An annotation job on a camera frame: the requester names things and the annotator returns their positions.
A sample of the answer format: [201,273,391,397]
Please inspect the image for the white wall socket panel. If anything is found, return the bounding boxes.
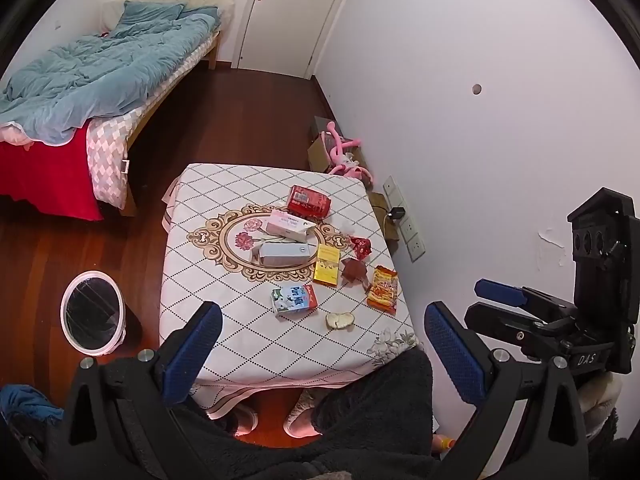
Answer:
[382,176,427,262]

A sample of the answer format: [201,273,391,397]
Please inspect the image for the pink and white box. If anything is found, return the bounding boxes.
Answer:
[264,211,317,242]

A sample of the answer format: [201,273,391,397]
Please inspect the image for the cardboard box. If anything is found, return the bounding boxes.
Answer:
[307,116,346,173]

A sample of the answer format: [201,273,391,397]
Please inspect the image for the red wrapper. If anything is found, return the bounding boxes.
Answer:
[349,235,373,262]

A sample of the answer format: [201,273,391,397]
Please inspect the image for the checkered pastel pillow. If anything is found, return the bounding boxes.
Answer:
[86,35,221,211]

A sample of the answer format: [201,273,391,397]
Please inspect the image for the teal pillow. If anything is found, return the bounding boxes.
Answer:
[118,1,185,28]

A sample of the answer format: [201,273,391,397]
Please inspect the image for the white round trash bin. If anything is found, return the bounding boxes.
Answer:
[60,270,145,358]

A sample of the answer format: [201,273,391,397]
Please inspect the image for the white door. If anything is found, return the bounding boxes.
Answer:
[235,0,361,79]

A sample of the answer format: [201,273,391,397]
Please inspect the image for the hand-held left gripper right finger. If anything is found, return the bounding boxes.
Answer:
[424,301,592,480]

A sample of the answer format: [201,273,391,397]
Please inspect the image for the fuzzy slipper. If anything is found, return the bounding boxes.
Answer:
[232,402,260,433]
[283,390,321,438]

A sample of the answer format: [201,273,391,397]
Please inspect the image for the person's right forearm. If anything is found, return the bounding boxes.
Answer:
[575,375,640,480]

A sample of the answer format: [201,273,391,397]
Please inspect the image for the red bed cloth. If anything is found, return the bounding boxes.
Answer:
[0,127,105,222]

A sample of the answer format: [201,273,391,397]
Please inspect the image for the blue and white milk carton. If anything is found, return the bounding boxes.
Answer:
[271,284,319,317]

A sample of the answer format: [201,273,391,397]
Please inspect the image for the table with patterned cloth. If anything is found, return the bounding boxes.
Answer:
[159,162,423,418]

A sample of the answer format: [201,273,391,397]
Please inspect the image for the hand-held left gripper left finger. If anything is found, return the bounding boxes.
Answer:
[47,301,224,480]

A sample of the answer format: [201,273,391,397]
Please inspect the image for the wooden bed frame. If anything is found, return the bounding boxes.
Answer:
[120,30,221,218]

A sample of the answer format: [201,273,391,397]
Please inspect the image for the pale grey box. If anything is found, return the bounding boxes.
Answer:
[251,241,311,268]

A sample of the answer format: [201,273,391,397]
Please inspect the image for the bed with blue duvet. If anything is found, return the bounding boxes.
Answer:
[0,7,221,147]

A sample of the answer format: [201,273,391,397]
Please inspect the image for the pink plush toy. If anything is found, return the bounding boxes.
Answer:
[320,121,373,181]

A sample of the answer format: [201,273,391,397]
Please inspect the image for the red box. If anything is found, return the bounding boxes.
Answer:
[286,185,332,218]

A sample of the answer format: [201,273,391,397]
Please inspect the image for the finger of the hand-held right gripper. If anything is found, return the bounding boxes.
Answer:
[474,279,578,318]
[464,301,571,356]

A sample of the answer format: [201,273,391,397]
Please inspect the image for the yellow box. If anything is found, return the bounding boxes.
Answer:
[313,246,341,288]

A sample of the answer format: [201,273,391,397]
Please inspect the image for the orange snack packet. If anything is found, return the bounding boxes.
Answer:
[366,265,399,316]

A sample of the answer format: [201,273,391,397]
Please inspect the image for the blue cloth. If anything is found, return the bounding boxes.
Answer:
[0,384,66,428]

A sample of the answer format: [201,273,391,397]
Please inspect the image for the brown wrapper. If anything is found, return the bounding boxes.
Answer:
[341,258,373,291]

